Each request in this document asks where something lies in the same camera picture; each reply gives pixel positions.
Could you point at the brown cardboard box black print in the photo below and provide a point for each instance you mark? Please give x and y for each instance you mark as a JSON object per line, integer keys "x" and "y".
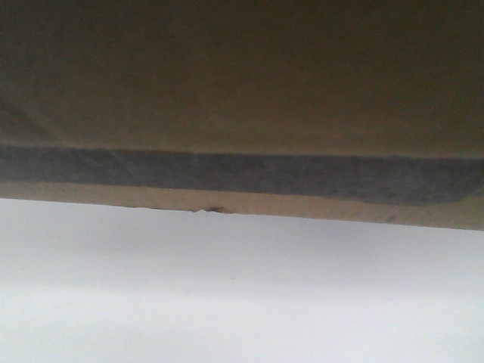
{"x": 368, "y": 111}

